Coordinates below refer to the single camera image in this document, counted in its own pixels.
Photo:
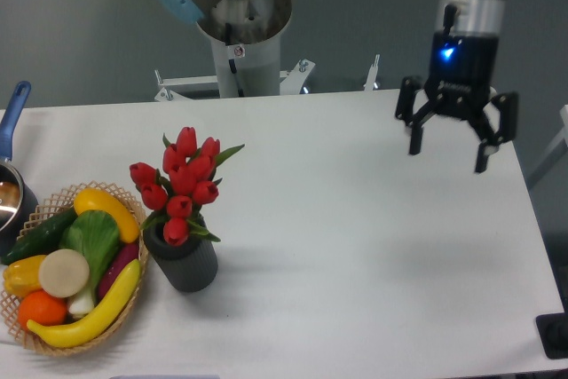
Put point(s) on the black device at table edge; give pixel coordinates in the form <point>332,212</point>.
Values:
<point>553,334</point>

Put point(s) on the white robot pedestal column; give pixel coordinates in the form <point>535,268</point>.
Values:
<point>245,41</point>

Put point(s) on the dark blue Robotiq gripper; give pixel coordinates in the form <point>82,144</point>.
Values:
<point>463,73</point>

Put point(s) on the purple sweet potato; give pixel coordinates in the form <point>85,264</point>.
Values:
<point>125,255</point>

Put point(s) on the yellow bell pepper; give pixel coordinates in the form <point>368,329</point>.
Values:
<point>22,277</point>

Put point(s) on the beige round radish slice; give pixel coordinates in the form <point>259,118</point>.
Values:
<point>63,273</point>

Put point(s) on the green cucumber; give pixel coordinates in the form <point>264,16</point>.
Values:
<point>41,239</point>

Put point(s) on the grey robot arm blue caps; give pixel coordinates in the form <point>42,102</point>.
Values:
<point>460,17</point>

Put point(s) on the yellow squash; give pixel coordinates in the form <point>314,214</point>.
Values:
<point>97,199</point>

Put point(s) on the dark grey ribbed vase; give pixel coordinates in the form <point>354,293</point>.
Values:
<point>189,267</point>

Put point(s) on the blue handled saucepan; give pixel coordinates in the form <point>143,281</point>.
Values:
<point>18,201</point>

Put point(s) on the red tulip bouquet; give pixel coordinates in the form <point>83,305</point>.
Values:
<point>185,183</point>

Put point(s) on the orange fruit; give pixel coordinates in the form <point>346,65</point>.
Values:
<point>41,307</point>

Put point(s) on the white furniture piece right edge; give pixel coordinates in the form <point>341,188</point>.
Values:
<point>552,154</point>

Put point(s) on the yellow banana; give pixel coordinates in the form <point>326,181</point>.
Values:
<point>99,319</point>

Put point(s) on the green leafy bok choy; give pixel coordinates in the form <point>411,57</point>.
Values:
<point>96,236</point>

